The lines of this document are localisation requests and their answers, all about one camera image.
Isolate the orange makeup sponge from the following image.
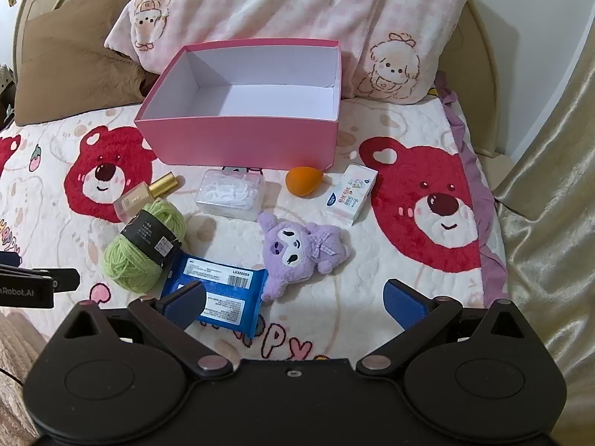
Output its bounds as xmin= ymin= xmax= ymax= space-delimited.
xmin=285 ymin=166 xmax=328 ymax=196

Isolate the green yarn ball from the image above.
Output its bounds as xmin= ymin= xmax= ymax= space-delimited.
xmin=102 ymin=197 xmax=187 ymax=294

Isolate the purple plush toy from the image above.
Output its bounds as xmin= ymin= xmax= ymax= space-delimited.
xmin=258 ymin=211 xmax=351 ymax=302

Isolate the blue wet wipes packet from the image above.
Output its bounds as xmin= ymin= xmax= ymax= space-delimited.
xmin=160 ymin=253 xmax=269 ymax=339

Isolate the pink checked cartoon pillow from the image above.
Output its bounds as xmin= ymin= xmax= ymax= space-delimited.
xmin=103 ymin=0 xmax=491 ymax=105

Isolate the gold satin curtain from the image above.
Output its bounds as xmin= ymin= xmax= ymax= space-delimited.
xmin=493 ymin=19 xmax=595 ymax=446

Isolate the brown pillow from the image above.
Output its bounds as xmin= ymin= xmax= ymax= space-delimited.
xmin=14 ymin=0 xmax=159 ymax=126

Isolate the pink cardboard box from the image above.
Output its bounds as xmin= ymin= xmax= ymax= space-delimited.
xmin=134 ymin=39 xmax=342 ymax=171

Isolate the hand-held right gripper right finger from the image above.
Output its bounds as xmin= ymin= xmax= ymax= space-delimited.
xmin=356 ymin=279 xmax=542 ymax=377

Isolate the beige bed headboard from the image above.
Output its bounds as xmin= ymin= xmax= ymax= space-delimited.
xmin=12 ymin=0 xmax=500 ymax=159

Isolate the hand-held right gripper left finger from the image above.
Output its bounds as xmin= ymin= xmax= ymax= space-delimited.
xmin=51 ymin=282 xmax=233 ymax=379

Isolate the brown fuzzy blanket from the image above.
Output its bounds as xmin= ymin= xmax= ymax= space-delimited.
xmin=0 ymin=309 xmax=52 ymax=446

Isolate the beige foundation bottle gold cap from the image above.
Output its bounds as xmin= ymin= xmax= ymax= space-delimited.
xmin=113 ymin=172 xmax=180 ymax=224

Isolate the red bear printed blanket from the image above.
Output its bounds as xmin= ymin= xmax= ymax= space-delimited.
xmin=0 ymin=95 xmax=509 ymax=368

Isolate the clear plastic swab box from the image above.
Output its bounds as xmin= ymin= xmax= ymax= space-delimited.
xmin=194 ymin=168 xmax=267 ymax=221

